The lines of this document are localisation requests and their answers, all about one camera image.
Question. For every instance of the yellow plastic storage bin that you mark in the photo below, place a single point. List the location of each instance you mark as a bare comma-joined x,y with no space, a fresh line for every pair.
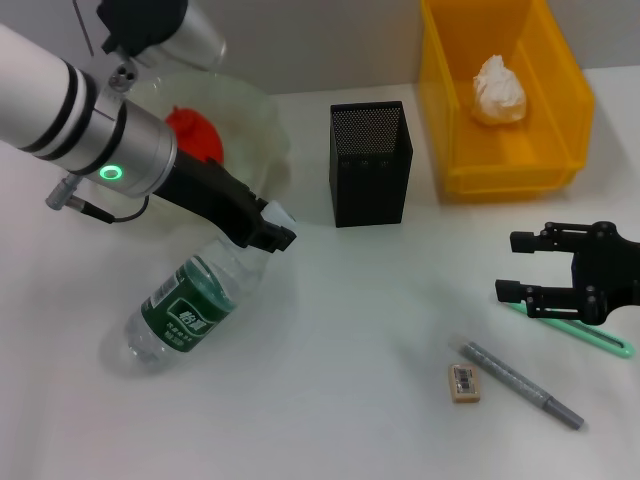
505,160

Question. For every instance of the beige eraser with barcode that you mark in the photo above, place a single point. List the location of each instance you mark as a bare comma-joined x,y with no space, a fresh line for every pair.
466,384

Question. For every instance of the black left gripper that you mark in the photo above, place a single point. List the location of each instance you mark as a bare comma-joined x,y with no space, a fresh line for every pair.
215,200

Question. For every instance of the translucent wavy fruit plate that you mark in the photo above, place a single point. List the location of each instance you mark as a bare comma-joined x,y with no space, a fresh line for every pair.
250,125

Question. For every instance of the black mesh pen holder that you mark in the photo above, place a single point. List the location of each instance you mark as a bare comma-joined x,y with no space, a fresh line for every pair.
370,185

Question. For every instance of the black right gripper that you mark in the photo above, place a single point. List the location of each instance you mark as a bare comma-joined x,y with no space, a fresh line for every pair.
610,275

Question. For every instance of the clear green-label water bottle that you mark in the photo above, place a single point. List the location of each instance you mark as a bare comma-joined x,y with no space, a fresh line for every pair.
180,315

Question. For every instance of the white paper ball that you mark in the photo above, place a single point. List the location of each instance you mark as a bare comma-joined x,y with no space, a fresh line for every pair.
500,95

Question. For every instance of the red-orange fruit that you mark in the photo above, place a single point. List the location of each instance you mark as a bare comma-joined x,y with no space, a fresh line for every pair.
200,135

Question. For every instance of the grey marker pen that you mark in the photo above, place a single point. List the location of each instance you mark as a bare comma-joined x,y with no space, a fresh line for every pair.
510,380

